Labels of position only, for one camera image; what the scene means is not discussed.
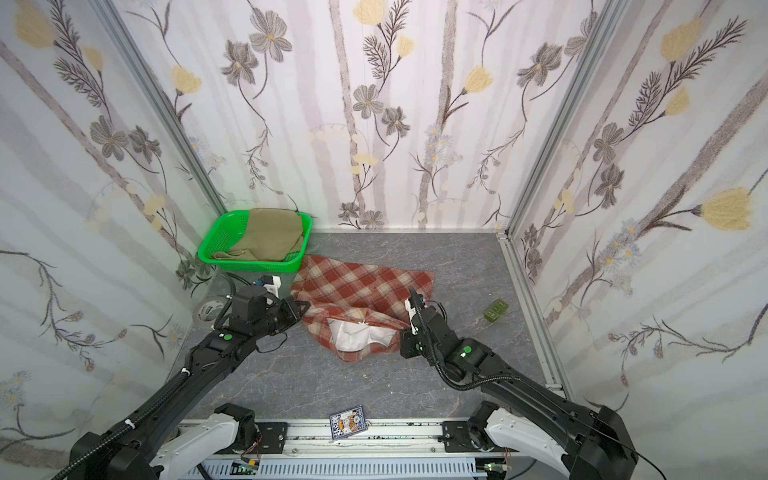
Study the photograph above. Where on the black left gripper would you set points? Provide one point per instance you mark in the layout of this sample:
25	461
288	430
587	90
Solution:
289	311

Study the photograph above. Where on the red plaid skirt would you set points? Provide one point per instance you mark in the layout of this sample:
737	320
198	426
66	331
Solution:
357	310

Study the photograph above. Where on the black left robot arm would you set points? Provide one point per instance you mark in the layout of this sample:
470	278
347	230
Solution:
128	449

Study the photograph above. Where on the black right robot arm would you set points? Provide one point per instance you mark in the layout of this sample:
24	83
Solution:
522	415

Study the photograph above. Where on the small green box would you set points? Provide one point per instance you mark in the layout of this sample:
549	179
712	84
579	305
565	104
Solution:
495	311

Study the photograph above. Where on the olive khaki skirt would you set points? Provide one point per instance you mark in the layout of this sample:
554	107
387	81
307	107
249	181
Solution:
284	228

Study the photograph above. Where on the clear tape roll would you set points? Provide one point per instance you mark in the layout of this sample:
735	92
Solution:
208	310

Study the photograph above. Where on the green plastic basket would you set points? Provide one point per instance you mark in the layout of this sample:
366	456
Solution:
229	229

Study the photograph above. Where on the blue patterned card box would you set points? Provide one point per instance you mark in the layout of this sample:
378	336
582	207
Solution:
347	423

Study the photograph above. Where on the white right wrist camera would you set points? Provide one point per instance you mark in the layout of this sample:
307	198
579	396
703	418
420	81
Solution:
411	314

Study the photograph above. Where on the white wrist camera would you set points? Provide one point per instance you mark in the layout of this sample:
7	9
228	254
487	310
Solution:
411	314
270	283

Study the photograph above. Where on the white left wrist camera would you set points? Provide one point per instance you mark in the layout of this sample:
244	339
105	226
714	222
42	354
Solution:
270	283

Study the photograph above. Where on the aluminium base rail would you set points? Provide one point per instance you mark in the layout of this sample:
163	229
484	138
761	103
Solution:
384	435

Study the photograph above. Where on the white slotted cable duct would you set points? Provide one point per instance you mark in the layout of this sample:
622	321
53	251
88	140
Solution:
375	468

